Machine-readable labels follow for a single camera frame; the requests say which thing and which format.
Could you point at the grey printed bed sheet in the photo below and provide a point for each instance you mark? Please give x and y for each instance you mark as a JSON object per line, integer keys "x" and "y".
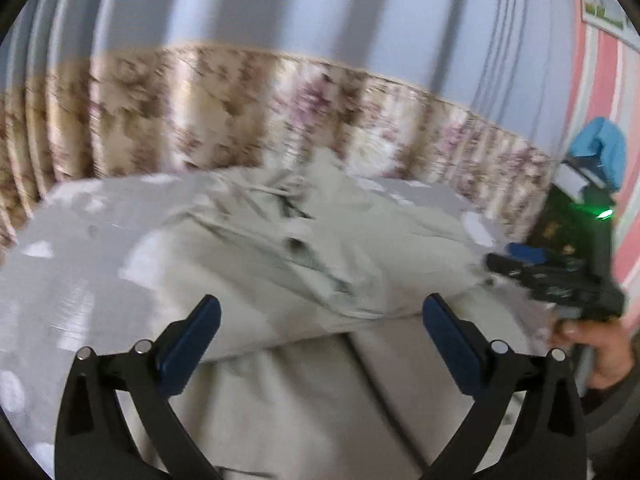
{"x": 70, "y": 240}

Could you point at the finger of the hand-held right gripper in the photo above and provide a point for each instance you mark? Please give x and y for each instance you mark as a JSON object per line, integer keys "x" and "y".
{"x": 525, "y": 252}
{"x": 510, "y": 267}

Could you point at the beige garment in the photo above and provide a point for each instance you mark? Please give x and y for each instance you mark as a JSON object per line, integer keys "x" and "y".
{"x": 310, "y": 260}

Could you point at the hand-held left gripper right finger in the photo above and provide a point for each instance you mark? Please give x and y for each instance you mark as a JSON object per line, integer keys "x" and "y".
{"x": 452, "y": 347}

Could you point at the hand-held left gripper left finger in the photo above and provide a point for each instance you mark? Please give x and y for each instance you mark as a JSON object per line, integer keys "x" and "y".
{"x": 192, "y": 342}

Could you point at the floral curtain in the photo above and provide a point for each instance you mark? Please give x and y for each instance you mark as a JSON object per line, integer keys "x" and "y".
{"x": 165, "y": 110}

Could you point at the person's right forearm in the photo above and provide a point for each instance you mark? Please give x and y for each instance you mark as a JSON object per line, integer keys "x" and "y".
{"x": 607, "y": 410}

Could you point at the person's right hand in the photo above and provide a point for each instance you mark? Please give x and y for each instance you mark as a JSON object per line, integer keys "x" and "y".
{"x": 600, "y": 350}

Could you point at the wall poster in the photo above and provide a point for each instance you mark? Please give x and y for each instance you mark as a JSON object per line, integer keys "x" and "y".
{"x": 602, "y": 2}

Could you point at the light blue curtain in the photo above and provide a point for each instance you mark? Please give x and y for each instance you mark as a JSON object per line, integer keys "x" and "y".
{"x": 300, "y": 5}

